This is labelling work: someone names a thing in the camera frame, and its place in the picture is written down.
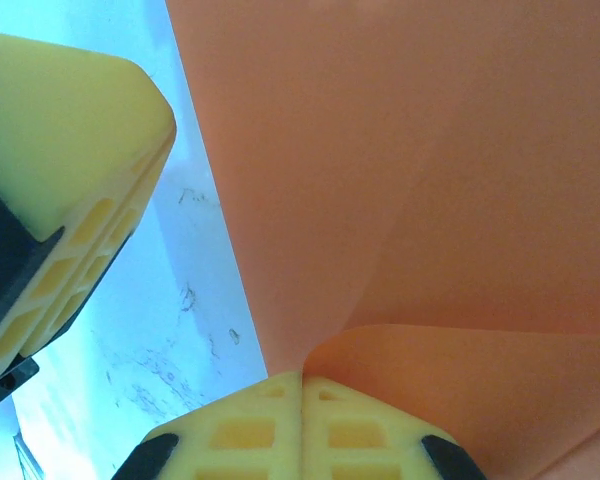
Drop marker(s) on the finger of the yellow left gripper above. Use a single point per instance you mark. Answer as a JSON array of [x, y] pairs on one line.
[[100, 270], [60, 125]]

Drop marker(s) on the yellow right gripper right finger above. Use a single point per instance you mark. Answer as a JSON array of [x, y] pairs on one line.
[[360, 435]]

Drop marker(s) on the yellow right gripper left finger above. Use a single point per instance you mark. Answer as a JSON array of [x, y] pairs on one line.
[[240, 435]]

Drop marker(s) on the orange paper sheet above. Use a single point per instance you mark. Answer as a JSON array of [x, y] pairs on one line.
[[405, 175]]

